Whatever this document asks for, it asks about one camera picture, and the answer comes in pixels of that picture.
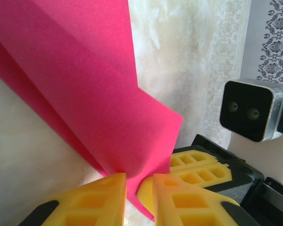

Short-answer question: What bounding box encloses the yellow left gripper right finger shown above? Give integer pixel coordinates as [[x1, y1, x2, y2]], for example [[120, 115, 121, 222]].
[[152, 173, 260, 226]]

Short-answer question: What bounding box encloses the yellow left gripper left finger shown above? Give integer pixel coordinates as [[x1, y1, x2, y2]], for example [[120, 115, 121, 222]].
[[17, 172, 128, 226]]

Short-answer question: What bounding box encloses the pink cloth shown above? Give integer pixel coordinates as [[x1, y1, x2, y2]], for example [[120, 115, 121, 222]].
[[0, 0, 184, 221]]

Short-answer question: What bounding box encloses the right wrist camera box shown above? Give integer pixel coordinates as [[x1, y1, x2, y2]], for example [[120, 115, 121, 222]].
[[219, 78, 283, 143]]

